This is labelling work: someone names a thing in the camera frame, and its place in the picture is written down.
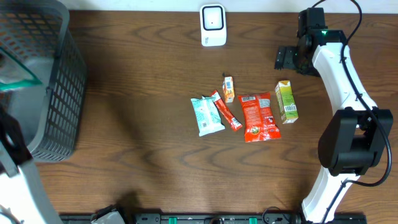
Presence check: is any red snack bag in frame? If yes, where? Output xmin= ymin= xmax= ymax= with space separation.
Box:
xmin=238 ymin=92 xmax=281 ymax=142

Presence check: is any small orange tissue pack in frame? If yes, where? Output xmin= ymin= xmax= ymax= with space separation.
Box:
xmin=223 ymin=77 xmax=235 ymax=103

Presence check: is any dark green packet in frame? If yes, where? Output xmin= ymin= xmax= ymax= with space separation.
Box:
xmin=1 ymin=47 xmax=42 ymax=91

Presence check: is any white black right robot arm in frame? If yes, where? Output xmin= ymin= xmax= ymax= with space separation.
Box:
xmin=275 ymin=29 xmax=393 ymax=223

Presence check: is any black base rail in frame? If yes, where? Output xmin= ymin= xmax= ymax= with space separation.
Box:
xmin=58 ymin=203 xmax=368 ymax=224

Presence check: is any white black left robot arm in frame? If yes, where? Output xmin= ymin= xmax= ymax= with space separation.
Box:
xmin=1 ymin=108 xmax=62 ymax=224

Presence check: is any white barcode scanner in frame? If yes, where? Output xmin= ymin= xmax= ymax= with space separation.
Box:
xmin=200 ymin=4 xmax=227 ymax=47

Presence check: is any light green wet wipes pack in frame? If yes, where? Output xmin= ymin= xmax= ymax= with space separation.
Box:
xmin=190 ymin=96 xmax=225 ymax=137

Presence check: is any grey plastic shopping basket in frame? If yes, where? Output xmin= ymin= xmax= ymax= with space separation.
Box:
xmin=1 ymin=1 xmax=87 ymax=162

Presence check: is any small red Nescafe packet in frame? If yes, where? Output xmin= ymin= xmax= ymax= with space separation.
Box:
xmin=211 ymin=90 xmax=242 ymax=131

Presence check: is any yellow green juice carton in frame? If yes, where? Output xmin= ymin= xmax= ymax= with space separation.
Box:
xmin=275 ymin=80 xmax=299 ymax=124

